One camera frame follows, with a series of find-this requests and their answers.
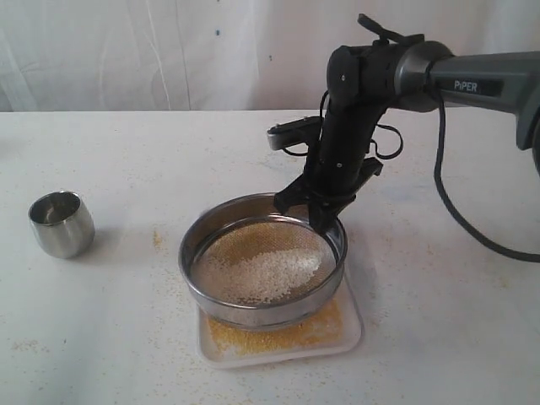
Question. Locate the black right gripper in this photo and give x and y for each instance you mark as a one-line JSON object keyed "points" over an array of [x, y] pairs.
{"points": [[331, 175]]}

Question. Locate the yellow and white grain mix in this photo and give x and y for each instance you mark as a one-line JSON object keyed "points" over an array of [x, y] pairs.
{"points": [[268, 266]]}

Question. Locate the round steel mesh sieve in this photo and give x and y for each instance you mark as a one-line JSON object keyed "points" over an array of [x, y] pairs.
{"points": [[255, 209]]}

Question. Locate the stainless steel cup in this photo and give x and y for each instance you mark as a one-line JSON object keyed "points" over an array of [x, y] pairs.
{"points": [[62, 224]]}

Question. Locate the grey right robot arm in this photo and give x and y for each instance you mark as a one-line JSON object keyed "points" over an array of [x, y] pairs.
{"points": [[364, 82]]}

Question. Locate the white square plastic tray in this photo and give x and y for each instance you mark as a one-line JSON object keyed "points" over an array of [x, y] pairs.
{"points": [[352, 337]]}

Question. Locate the white curtain backdrop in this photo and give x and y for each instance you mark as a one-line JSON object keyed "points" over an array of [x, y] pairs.
{"points": [[219, 55]]}

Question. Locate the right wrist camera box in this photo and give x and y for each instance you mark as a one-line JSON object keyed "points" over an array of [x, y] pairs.
{"points": [[286, 135]]}

